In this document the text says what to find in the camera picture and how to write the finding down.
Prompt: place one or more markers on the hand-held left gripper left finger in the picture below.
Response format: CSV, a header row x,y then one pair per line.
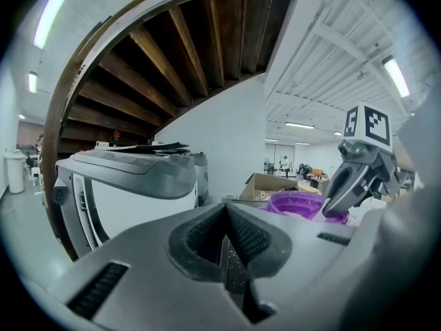
x,y
155,271

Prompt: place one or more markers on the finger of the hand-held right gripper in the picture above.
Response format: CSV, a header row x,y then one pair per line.
x,y
330,198
360,185

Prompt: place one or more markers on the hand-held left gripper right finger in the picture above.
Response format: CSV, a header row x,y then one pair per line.
x,y
310,260

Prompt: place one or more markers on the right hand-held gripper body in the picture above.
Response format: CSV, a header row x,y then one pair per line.
x,y
373,129

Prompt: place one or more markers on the purple plastic bucket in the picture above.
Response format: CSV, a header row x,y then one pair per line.
x,y
296,202

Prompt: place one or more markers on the long ceiling light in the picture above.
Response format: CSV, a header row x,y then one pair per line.
x,y
51,12
32,82
396,76
299,125

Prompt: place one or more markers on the open cardboard box with clutter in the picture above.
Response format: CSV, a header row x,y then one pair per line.
x,y
262,185

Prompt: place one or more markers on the dark grey machine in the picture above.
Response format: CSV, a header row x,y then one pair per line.
x,y
201,178

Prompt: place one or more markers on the black flat sheets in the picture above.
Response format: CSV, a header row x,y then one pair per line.
x,y
162,147

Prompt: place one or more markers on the small red lamp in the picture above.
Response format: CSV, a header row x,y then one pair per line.
x,y
117,137

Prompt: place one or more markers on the white tall bin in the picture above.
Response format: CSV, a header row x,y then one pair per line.
x,y
15,174

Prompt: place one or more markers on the curved wooden staircase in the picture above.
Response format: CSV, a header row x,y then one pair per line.
x,y
155,64

